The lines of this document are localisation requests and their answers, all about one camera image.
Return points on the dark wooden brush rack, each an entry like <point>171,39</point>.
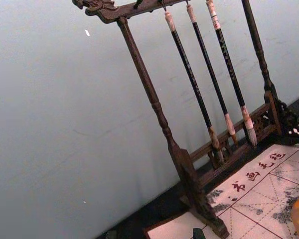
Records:
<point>139,65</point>

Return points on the black brush with frayed tip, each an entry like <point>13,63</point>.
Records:
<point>189,72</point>

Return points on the black brush with brown tip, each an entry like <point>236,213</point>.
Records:
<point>209,65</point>

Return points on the black table cloth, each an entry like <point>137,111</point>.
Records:
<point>162,207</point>

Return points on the black brush with white label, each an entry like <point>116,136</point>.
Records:
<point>229,67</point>

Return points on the small dark green object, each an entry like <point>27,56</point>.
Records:
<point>198,234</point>

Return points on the white felt mat, red grid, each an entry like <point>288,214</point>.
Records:
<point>261,201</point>

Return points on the plain pale wall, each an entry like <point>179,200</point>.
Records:
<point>52,112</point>

